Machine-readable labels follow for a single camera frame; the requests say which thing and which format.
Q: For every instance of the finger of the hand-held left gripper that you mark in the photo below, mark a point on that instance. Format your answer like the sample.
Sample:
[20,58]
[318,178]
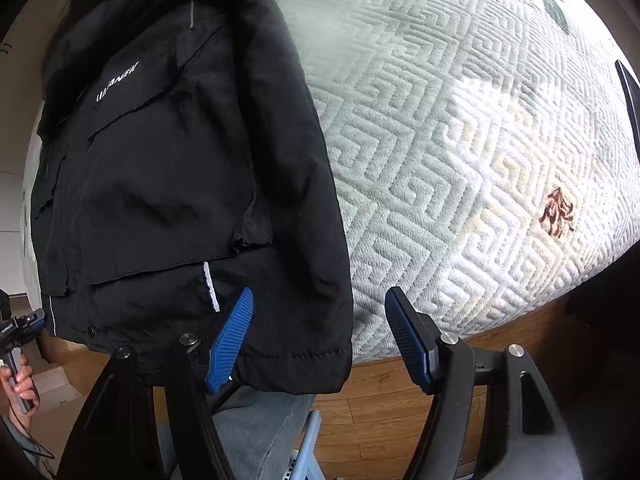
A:
[31,321]

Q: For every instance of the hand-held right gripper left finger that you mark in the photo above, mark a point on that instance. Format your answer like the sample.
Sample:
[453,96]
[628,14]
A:
[230,340]

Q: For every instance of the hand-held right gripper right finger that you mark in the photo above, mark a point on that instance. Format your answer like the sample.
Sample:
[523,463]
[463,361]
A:
[407,335]

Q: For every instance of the black hooded jacket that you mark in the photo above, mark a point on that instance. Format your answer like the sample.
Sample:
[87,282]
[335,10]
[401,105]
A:
[175,160]

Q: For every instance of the person's left forearm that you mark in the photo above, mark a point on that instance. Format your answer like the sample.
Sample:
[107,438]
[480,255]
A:
[12,430]

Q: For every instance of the person's left hand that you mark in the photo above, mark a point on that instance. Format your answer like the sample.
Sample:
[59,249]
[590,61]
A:
[6,379]

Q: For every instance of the cardboard box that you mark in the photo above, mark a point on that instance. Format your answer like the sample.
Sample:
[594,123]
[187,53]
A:
[55,385]

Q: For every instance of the person's jeans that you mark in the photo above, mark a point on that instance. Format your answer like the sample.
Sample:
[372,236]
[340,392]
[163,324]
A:
[260,435]

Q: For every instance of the white wardrobe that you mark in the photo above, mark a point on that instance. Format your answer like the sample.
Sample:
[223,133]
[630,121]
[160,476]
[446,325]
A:
[12,210]

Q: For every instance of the white metal rack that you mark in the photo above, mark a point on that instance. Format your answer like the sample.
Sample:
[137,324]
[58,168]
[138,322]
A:
[305,450]

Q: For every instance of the floral quilted bedspread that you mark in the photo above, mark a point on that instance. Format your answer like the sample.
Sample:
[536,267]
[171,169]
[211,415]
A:
[450,160]

